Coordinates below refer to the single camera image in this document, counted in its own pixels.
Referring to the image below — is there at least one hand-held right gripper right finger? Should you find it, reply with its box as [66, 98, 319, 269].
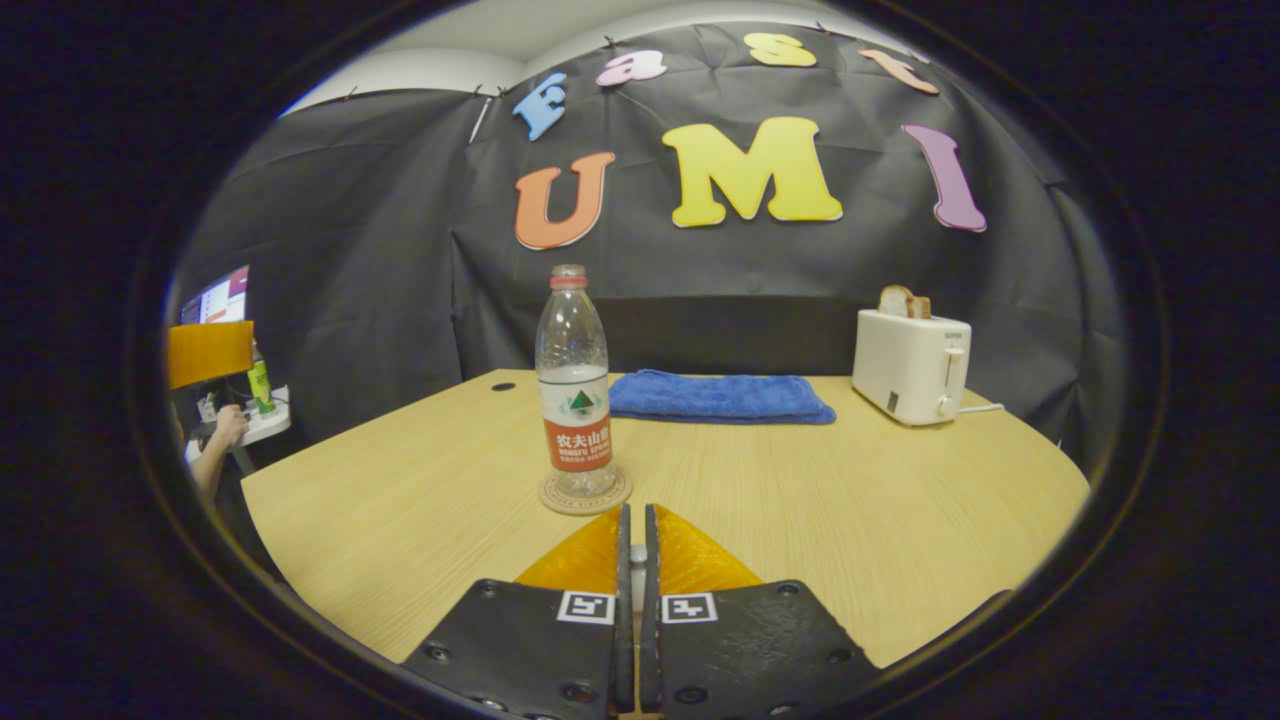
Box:
[640, 503, 881, 720]

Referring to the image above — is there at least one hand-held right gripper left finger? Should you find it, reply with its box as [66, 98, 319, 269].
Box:
[400, 503, 636, 720]

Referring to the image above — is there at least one round wooden coaster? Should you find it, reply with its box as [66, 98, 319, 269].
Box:
[538, 466, 634, 517]

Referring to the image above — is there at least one clear plastic water bottle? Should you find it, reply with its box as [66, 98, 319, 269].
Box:
[534, 264, 619, 501]

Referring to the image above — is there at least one green drink bottle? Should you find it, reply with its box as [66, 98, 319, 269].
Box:
[247, 343, 277, 417]

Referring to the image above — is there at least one computer monitor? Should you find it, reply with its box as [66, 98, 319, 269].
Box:
[179, 264, 251, 327]

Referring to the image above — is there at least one small white side table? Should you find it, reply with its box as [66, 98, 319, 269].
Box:
[185, 385, 293, 467]

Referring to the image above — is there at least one black backdrop cloth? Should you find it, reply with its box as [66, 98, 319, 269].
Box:
[170, 22, 1131, 471]

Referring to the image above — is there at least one blue folded towel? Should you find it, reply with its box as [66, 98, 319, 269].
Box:
[608, 369, 838, 426]

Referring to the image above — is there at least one white toaster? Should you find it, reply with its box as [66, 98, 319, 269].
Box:
[851, 308, 973, 428]

